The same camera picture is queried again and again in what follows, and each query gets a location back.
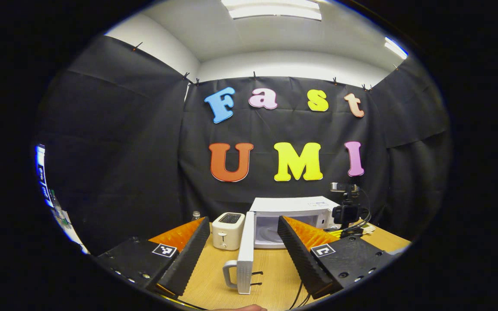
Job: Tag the white microwave oven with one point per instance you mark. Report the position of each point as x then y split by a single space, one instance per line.
292 205

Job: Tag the black backdrop cloth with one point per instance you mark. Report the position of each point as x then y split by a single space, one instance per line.
292 125

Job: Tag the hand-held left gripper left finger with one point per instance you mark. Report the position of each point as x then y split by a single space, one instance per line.
188 263

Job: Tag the ceiling light panel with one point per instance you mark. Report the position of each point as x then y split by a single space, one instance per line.
396 47
275 9

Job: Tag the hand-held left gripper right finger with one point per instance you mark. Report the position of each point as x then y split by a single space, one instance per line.
301 263

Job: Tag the clear plastic water bottle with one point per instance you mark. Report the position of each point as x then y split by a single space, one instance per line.
196 215

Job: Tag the white toaster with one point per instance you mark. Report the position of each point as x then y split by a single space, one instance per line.
227 235

